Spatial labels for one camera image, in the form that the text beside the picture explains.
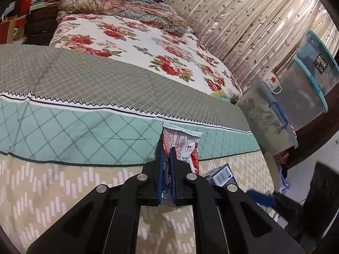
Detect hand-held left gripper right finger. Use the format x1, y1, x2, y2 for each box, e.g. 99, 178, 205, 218
169, 147, 305, 254

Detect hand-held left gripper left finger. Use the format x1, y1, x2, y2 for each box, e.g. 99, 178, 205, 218
26, 144, 166, 254

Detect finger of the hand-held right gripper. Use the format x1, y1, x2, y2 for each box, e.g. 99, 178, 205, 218
246, 189, 303, 217

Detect red white snack wrapper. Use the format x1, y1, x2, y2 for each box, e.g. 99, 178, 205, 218
155, 122, 203, 207

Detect dark blue carton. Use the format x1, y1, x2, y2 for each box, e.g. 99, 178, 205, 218
205, 164, 236, 187

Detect blue cloth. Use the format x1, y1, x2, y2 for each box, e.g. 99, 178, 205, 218
277, 164, 292, 194

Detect clear storage box blue latches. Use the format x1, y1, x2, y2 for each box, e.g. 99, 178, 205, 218
237, 75, 299, 156

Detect clear storage box teal lid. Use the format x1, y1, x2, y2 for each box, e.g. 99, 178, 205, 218
275, 58, 329, 132

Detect white mug with red star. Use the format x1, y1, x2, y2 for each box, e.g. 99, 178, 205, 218
261, 71, 283, 94

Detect floral bed sheet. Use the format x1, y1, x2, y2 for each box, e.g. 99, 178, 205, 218
49, 14, 243, 104

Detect clear storage box dark label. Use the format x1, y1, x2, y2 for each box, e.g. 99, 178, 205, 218
297, 30, 339, 95

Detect leaf print curtain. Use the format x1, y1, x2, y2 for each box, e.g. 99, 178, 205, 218
165, 0, 337, 96

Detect folded floral quilt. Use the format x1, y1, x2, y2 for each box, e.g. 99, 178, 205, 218
58, 0, 193, 37

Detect dark wooden nightstand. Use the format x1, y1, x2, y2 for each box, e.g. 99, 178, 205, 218
26, 5, 60, 46

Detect orange paper bag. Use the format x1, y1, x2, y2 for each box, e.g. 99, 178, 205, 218
0, 16, 18, 44

